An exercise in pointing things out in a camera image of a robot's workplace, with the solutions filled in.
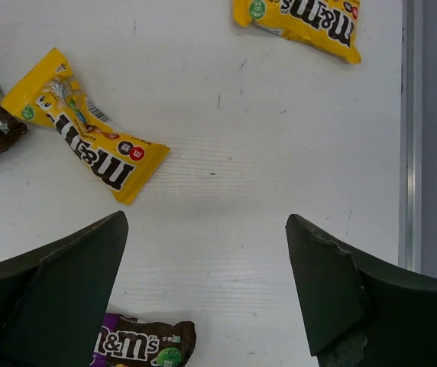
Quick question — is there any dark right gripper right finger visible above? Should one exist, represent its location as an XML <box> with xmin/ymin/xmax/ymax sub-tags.
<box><xmin>286</xmin><ymin>214</ymin><xmax>437</xmax><ymax>366</ymax></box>

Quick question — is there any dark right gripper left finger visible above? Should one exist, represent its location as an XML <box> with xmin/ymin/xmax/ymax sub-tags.
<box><xmin>0</xmin><ymin>211</ymin><xmax>128</xmax><ymax>366</ymax></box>

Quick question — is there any aluminium table edge rail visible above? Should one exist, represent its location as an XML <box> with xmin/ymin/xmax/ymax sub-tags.
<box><xmin>398</xmin><ymin>1</ymin><xmax>423</xmax><ymax>273</ymax></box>

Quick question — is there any brown purple M&M's packet front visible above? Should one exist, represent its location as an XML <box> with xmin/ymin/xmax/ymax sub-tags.
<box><xmin>90</xmin><ymin>313</ymin><xmax>196</xmax><ymax>367</ymax></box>

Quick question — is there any yellow m&m's packet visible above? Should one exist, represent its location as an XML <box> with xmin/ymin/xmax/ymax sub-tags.
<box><xmin>1</xmin><ymin>48</ymin><xmax>170</xmax><ymax>205</ymax></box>
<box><xmin>233</xmin><ymin>0</ymin><xmax>361</xmax><ymax>64</ymax></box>

